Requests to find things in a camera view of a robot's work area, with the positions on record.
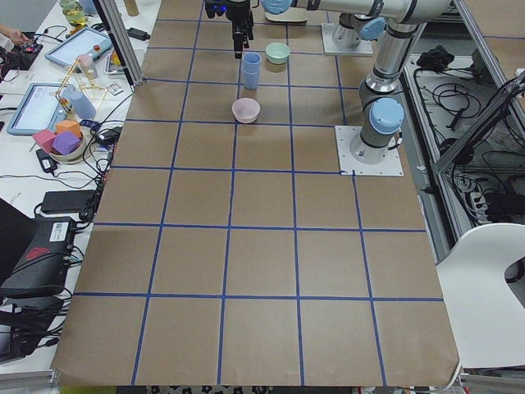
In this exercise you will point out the white chair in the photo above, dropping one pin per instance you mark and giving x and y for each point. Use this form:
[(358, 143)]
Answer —
[(486, 317)]

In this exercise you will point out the cream toaster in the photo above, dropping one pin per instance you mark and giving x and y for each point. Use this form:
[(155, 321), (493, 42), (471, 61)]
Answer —
[(292, 15)]

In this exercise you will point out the green bowl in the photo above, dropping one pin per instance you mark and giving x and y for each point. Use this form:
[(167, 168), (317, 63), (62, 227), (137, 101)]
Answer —
[(277, 53)]

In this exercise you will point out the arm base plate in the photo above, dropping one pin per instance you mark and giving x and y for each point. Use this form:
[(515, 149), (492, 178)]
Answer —
[(357, 159), (340, 41)]

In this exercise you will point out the black power adapter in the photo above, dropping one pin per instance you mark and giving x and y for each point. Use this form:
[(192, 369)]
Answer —
[(138, 34)]

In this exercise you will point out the black laptop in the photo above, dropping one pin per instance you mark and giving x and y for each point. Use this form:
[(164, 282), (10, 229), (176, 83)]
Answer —
[(33, 254)]

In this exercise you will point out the blue tablet far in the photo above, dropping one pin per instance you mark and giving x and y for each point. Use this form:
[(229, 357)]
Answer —
[(85, 41)]

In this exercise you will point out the pink bowl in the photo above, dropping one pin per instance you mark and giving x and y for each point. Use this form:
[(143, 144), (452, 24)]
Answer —
[(245, 110)]

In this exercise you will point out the bowl with coloured blocks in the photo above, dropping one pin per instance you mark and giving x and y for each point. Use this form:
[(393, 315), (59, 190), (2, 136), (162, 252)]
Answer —
[(65, 145)]

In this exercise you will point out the aluminium frame post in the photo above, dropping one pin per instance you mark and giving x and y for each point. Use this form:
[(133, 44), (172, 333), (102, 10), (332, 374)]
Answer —
[(111, 18)]

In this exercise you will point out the blue cup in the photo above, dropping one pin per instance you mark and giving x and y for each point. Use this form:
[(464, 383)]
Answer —
[(251, 62), (250, 79)]

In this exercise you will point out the blue tablet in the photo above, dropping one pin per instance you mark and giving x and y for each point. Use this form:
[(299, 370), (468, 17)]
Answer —
[(85, 41), (39, 109)]

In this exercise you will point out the blue tablet near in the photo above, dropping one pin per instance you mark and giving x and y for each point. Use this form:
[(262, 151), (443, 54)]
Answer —
[(39, 109)]

